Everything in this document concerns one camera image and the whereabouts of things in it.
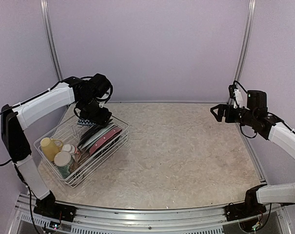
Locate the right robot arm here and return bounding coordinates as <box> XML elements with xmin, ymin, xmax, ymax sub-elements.
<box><xmin>210</xmin><ymin>88</ymin><xmax>295</xmax><ymax>216</ymax></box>

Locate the white wire dish rack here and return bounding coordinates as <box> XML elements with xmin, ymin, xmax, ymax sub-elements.
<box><xmin>34</xmin><ymin>115</ymin><xmax>129</xmax><ymax>188</ymax></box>

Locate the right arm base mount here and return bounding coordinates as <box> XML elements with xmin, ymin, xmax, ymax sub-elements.
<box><xmin>224</xmin><ymin>185</ymin><xmax>267</xmax><ymax>221</ymax></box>

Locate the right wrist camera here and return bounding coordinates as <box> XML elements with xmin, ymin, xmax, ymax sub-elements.
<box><xmin>229</xmin><ymin>84</ymin><xmax>243</xmax><ymax>109</ymax></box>

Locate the aluminium frame post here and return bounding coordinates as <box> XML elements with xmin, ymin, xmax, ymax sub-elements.
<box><xmin>234</xmin><ymin>0</ymin><xmax>256</xmax><ymax>81</ymax></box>
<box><xmin>40</xmin><ymin>0</ymin><xmax>63</xmax><ymax>81</ymax></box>

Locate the left aluminium frame post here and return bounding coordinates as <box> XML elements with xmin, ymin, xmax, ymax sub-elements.
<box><xmin>40</xmin><ymin>0</ymin><xmax>63</xmax><ymax>81</ymax></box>

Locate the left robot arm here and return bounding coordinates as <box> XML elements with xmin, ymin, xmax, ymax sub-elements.
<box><xmin>0</xmin><ymin>74</ymin><xmax>113</xmax><ymax>217</ymax></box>

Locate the white red patterned cup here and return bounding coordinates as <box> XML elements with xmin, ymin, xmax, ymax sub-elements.
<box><xmin>62</xmin><ymin>144</ymin><xmax>81</xmax><ymax>162</ymax></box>

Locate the black rimmed plate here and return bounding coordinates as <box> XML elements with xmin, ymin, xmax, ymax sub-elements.
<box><xmin>78</xmin><ymin>125</ymin><xmax>104</xmax><ymax>148</ymax></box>

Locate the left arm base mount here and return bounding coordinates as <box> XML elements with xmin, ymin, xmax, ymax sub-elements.
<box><xmin>34</xmin><ymin>196</ymin><xmax>77</xmax><ymax>222</ymax></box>

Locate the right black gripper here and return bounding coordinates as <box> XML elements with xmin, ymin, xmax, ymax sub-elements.
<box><xmin>211</xmin><ymin>103</ymin><xmax>257</xmax><ymax>127</ymax></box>

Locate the yellow ceramic mug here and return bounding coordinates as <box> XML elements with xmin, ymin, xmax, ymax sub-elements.
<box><xmin>40</xmin><ymin>137</ymin><xmax>63</xmax><ymax>162</ymax></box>

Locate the light green flower plate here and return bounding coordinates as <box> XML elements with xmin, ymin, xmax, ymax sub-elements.
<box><xmin>81</xmin><ymin>123</ymin><xmax>118</xmax><ymax>151</ymax></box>

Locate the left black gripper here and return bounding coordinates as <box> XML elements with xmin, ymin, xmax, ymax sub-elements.
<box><xmin>79</xmin><ymin>95</ymin><xmax>112</xmax><ymax>127</ymax></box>

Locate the dark patterned plate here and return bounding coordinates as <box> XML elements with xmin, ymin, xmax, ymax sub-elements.
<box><xmin>95</xmin><ymin>136</ymin><xmax>120</xmax><ymax>158</ymax></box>

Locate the blue white patterned bowl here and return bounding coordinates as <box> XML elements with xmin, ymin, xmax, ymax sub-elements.
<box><xmin>77</xmin><ymin>118</ymin><xmax>95</xmax><ymax>127</ymax></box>

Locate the front aluminium rail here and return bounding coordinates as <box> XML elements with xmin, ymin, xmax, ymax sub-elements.
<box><xmin>15</xmin><ymin>193</ymin><xmax>288</xmax><ymax>234</ymax></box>

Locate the red teal patterned plate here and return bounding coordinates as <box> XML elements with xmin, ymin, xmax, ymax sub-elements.
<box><xmin>78</xmin><ymin>123</ymin><xmax>115</xmax><ymax>149</ymax></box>

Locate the right aluminium frame post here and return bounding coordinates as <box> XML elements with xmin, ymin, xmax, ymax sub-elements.
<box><xmin>234</xmin><ymin>0</ymin><xmax>256</xmax><ymax>81</ymax></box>

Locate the floral green mug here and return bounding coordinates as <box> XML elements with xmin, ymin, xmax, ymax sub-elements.
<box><xmin>54</xmin><ymin>151</ymin><xmax>77</xmax><ymax>179</ymax></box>

